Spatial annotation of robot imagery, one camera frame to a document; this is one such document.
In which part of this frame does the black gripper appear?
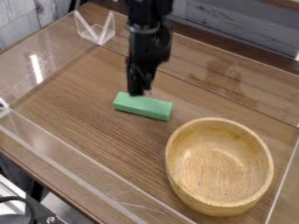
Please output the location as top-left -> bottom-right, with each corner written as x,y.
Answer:
125,25 -> 173,96

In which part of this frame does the black metal bracket with screw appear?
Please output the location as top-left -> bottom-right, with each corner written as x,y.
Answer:
34,209 -> 69,224

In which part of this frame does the black cable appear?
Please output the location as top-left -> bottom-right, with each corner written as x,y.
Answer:
0,196 -> 42,224

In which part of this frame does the clear acrylic corner bracket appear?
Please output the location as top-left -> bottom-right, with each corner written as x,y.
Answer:
73,10 -> 116,46

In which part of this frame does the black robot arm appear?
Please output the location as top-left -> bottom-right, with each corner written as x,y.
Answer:
125,0 -> 173,96

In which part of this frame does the green rectangular block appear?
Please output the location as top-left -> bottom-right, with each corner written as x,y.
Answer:
113,92 -> 173,121

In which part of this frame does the light wooden bowl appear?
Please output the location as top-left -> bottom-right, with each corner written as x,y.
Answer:
164,117 -> 275,217

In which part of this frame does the clear acrylic tray wall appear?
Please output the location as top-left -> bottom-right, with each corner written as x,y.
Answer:
0,4 -> 299,224

